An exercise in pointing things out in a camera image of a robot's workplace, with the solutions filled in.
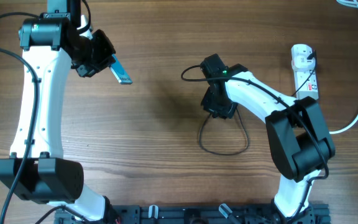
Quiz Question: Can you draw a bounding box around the smartphone with teal screen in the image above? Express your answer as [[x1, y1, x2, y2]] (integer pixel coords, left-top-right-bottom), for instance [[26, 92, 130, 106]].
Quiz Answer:
[[109, 54, 132, 85]]

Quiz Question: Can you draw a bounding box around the black USB charging cable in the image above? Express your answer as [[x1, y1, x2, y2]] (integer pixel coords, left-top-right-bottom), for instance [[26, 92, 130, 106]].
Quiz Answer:
[[198, 49, 318, 156]]

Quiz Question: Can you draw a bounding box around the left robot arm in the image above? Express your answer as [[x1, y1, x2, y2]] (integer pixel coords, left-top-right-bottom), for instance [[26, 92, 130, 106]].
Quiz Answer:
[[0, 0, 124, 223]]

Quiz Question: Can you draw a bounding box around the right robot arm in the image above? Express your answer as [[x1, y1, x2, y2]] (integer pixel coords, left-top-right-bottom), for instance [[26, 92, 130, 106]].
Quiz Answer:
[[199, 54, 336, 223]]

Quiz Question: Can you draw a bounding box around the white USB charger plug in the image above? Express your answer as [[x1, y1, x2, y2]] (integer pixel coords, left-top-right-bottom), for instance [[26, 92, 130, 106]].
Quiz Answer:
[[291, 55, 316, 72]]

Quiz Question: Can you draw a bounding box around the white power strip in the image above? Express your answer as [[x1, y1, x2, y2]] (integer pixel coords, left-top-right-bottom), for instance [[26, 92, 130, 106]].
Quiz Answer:
[[291, 44, 319, 100]]

